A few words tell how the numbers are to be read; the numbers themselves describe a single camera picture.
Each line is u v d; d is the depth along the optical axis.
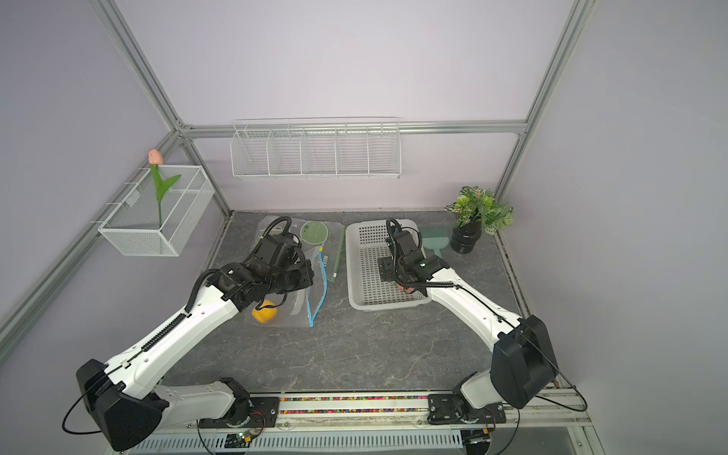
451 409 0.74
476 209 0.87
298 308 0.83
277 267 0.56
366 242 1.08
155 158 0.79
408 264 0.62
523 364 0.42
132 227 0.69
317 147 0.99
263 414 0.73
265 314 0.85
